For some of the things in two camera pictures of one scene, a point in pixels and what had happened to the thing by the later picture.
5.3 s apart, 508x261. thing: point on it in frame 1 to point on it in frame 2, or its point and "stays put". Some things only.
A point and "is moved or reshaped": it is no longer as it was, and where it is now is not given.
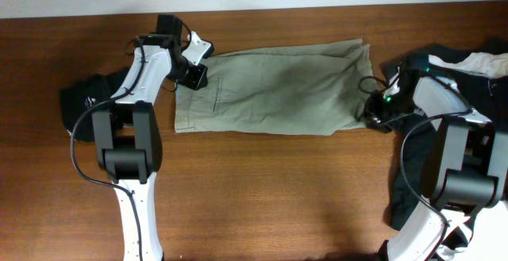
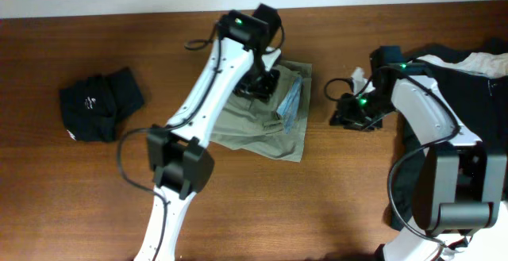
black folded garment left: [76, 97] stays put
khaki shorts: [303, 90] is moved or reshaped
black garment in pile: [488, 94] stays put
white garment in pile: [491, 65] stays put
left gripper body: [197, 78] to [259, 85]
